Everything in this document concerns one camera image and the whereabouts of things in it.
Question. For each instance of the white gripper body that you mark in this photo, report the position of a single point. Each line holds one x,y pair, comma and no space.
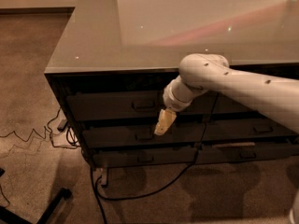
171,101

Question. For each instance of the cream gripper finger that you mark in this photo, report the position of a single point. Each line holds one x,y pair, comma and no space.
165,120

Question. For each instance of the grey drawer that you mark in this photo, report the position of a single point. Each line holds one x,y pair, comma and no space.
246,151
225,105
115,105
244,129
139,157
142,135

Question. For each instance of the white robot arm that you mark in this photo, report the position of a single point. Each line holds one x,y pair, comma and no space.
274,97

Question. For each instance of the grey cabinet with glossy top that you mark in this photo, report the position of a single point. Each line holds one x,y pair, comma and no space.
137,45

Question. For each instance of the black stand legs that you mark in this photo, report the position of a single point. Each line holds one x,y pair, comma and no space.
44,199

